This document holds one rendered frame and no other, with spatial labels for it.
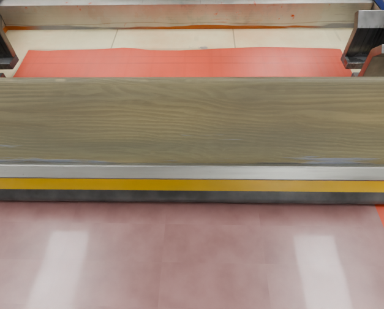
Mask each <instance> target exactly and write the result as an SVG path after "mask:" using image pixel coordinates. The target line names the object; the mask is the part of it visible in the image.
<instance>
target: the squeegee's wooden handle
mask: <svg viewBox="0 0 384 309"><path fill-rule="evenodd" d="M0 162H129V163H230V164H384V77H0Z"/></svg>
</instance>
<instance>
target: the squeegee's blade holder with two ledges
mask: <svg viewBox="0 0 384 309"><path fill-rule="evenodd" d="M0 178H67V179H147V180H306V181H384V164H230V163H129V162H0Z"/></svg>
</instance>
